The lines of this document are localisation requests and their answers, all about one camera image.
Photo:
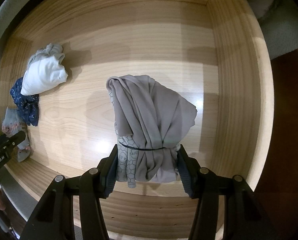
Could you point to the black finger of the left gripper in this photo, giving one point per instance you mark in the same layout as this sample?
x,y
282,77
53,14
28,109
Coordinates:
x,y
7,145

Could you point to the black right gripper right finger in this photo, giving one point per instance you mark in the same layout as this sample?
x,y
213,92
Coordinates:
x,y
244,216

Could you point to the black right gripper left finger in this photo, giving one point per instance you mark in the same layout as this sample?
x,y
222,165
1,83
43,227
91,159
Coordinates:
x,y
53,216

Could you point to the white grey underwear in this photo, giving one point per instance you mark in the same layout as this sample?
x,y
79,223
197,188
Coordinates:
x,y
44,70

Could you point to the grey patterned underwear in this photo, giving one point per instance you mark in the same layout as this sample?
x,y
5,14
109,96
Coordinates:
x,y
150,122

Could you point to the floral pink white underwear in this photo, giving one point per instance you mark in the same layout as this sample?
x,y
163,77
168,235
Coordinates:
x,y
11,125

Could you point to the navy dotted underwear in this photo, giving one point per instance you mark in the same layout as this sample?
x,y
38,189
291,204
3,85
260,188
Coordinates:
x,y
27,105

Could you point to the wooden drawer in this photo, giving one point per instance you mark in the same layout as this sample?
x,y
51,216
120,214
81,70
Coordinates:
x,y
212,52

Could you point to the patterned white cloth cover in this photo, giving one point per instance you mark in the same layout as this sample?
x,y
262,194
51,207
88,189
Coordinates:
x,y
278,20

